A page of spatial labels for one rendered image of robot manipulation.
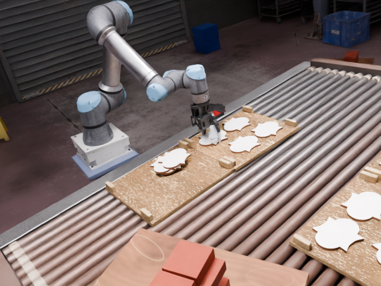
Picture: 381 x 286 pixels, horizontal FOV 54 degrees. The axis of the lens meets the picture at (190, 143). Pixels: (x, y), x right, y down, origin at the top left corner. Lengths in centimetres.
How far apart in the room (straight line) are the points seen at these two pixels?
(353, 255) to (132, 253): 61
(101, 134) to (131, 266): 92
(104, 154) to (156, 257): 90
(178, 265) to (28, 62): 553
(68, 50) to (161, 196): 489
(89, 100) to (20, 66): 428
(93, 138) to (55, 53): 434
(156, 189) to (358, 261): 76
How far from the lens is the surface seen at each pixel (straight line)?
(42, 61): 607
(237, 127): 178
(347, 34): 566
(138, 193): 150
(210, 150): 166
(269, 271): 99
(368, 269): 115
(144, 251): 110
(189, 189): 144
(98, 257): 132
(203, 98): 159
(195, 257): 67
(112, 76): 184
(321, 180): 146
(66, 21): 611
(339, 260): 116
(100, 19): 162
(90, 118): 182
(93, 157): 185
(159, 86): 150
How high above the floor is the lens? 179
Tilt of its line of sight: 29 degrees down
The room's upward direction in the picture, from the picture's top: 11 degrees counter-clockwise
